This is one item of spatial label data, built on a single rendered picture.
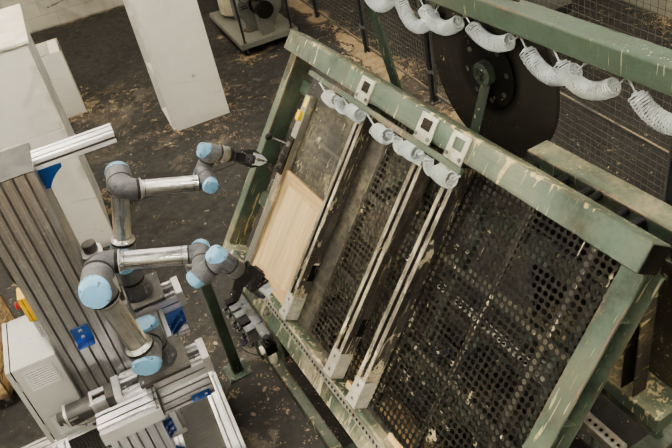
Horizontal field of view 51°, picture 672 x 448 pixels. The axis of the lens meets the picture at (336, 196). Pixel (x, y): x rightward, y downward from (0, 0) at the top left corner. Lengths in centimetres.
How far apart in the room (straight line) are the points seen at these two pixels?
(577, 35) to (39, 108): 379
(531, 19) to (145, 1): 457
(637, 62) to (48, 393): 264
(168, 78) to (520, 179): 502
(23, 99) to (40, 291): 240
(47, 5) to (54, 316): 835
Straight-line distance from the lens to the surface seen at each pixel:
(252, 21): 854
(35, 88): 526
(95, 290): 275
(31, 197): 287
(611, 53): 246
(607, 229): 216
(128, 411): 325
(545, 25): 264
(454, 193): 261
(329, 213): 316
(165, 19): 679
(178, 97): 705
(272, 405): 428
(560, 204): 226
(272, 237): 362
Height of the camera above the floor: 326
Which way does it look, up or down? 35 degrees down
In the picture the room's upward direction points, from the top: 12 degrees counter-clockwise
